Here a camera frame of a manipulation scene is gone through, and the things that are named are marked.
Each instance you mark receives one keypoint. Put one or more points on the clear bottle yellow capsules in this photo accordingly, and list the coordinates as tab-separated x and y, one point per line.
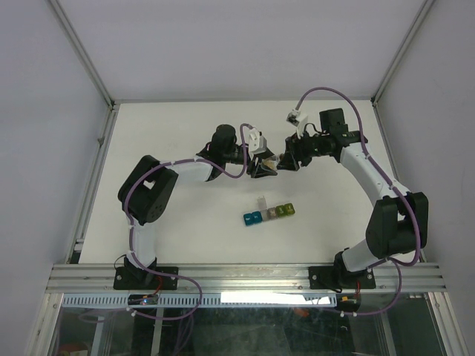
271	163

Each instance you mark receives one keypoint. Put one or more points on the left aluminium frame post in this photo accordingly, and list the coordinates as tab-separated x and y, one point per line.
79	49

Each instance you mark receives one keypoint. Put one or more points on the weekly pill organizer strip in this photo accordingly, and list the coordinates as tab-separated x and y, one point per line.
265	213

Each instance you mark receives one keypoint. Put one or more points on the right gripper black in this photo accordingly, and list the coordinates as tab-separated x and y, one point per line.
295	144

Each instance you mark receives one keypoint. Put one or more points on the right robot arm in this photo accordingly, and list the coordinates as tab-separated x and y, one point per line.
398	223

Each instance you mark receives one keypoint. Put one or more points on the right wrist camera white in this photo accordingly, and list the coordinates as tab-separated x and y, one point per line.
298	120

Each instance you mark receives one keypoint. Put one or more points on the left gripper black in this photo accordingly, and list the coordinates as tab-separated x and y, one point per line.
257	170

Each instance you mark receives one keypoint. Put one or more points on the white slotted cable duct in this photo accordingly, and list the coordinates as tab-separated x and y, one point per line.
226	299

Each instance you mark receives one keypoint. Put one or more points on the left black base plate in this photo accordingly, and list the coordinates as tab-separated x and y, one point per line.
135	279

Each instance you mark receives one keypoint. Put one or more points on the right aluminium frame post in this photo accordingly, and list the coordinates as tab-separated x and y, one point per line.
410	35

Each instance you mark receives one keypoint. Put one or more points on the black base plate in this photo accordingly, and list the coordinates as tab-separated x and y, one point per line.
135	279
329	277

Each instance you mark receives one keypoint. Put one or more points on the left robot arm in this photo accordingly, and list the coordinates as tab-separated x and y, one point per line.
144	196

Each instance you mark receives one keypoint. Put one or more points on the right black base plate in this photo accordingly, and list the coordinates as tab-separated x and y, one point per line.
329	277

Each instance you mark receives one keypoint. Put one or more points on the aluminium frame post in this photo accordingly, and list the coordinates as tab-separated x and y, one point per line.
79	49
410	35

